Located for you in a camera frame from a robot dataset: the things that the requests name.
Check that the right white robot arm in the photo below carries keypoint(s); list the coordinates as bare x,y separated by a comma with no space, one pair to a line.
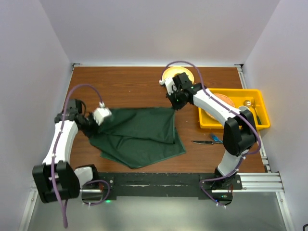
240,132

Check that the aluminium frame rail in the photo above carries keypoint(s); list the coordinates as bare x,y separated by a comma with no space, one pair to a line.
252,182

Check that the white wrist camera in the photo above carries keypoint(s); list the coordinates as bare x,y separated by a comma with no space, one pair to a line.
101,113
169,84

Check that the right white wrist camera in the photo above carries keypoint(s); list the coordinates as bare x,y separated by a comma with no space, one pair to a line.
169,84

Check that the dark green cloth napkin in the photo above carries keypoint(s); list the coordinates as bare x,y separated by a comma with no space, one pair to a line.
138,137

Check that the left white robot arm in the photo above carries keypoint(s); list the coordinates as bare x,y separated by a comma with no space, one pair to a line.
68,181

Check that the orange woven coaster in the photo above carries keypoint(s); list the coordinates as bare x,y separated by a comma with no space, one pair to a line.
224,98

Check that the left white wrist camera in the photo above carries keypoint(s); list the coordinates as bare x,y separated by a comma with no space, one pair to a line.
101,113

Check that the yellow round plate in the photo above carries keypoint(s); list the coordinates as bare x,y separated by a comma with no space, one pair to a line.
175,70

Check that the yellow plastic bin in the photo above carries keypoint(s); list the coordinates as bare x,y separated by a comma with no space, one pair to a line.
238,96

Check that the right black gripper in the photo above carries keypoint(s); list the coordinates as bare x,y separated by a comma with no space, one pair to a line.
175,106

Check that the gold spoon in bin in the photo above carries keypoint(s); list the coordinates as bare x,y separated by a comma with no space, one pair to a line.
250,104

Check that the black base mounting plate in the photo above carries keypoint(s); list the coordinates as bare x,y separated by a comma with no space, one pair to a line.
170,185

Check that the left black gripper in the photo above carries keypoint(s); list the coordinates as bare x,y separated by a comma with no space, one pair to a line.
95,130

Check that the dark handled utensil in bin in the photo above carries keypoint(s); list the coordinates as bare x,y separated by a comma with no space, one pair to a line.
257,116

